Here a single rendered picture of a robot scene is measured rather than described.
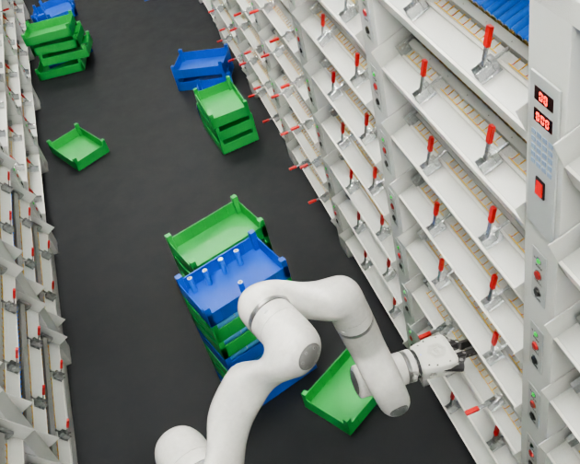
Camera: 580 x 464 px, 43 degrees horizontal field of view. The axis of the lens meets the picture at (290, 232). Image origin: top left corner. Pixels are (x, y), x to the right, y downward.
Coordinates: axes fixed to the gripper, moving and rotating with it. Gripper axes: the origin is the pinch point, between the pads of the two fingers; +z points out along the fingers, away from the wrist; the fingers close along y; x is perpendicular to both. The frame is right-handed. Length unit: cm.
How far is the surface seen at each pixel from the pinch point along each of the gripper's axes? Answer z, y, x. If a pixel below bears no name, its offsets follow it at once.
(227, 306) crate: -54, 49, 11
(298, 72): -1, 136, -12
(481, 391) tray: -0.2, -8.5, 7.9
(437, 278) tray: -3.0, 13.5, -13.7
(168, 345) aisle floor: -75, 91, 67
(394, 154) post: -8, 31, -43
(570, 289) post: -8, -39, -60
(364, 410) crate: -18, 29, 55
